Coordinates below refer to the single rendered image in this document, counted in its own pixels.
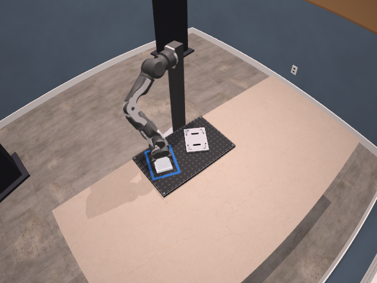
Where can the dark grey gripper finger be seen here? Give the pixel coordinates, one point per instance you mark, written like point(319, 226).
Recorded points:
point(152, 160)
point(170, 156)

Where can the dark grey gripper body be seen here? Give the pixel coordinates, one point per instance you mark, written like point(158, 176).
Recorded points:
point(157, 154)

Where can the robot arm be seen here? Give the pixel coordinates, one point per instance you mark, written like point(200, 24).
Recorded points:
point(152, 68)

